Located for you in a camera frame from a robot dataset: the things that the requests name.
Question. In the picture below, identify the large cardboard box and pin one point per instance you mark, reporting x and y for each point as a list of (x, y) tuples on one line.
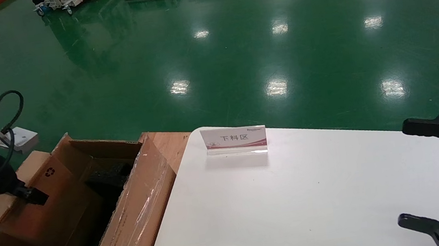
[(139, 213)]

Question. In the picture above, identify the acrylic sign with Chinese text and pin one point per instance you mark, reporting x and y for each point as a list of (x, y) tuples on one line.
[(233, 138)]

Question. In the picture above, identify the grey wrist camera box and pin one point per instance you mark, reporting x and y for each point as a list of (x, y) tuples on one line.
[(23, 139)]

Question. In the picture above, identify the wheeled metal cart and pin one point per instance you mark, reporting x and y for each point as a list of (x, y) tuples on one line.
[(64, 0)]

